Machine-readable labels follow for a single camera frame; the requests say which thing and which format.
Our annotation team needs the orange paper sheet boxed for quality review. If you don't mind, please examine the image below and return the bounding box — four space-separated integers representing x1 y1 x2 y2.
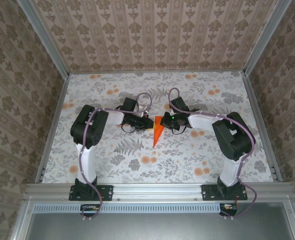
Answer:
152 115 165 149

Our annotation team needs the grey metal panel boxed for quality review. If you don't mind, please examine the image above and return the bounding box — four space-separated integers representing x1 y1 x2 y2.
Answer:
24 202 295 240

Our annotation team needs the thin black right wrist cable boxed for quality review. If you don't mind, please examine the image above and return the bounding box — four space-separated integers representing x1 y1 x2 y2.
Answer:
170 124 188 135

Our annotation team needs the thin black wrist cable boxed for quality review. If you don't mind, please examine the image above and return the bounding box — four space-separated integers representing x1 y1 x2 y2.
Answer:
170 124 188 135
119 123 139 134

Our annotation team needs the thin black left wrist cable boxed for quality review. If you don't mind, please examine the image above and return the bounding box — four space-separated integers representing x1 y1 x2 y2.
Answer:
119 123 139 134

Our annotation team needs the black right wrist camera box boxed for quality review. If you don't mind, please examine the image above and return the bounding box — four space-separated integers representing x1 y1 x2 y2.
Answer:
168 95 191 114

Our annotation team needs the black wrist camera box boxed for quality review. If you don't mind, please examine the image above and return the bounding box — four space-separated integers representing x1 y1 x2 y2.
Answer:
168 95 191 114
122 97 140 113

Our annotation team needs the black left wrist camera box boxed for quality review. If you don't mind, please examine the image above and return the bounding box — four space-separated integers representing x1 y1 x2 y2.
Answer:
122 97 140 113

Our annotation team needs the thin aluminium rear rail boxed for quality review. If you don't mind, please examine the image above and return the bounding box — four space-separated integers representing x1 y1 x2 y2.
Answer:
68 69 245 75

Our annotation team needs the long aluminium base rail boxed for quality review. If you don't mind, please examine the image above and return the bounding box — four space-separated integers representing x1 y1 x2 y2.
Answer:
24 181 295 201

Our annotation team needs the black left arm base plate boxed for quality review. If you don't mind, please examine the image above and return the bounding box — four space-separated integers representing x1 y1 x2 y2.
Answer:
68 184 114 202

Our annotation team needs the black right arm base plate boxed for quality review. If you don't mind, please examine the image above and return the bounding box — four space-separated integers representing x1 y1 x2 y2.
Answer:
201 184 248 202

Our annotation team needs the white slotted cable duct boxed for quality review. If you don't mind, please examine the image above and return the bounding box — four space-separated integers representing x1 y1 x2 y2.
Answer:
33 202 221 214

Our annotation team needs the aluminium side rail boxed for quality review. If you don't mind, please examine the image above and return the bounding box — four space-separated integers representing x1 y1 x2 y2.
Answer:
240 71 284 183
34 74 70 184

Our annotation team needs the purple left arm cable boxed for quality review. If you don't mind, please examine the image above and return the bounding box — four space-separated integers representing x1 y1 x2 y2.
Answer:
77 92 153 222

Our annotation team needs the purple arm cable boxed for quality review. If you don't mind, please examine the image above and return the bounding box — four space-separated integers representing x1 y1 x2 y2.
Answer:
167 87 258 221
77 92 153 222

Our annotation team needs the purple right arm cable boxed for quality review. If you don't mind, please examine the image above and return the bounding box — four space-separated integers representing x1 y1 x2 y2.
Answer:
167 87 258 221

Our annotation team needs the aluminium frame post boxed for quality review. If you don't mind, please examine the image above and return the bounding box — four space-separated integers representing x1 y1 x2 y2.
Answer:
242 0 295 76
16 0 71 79

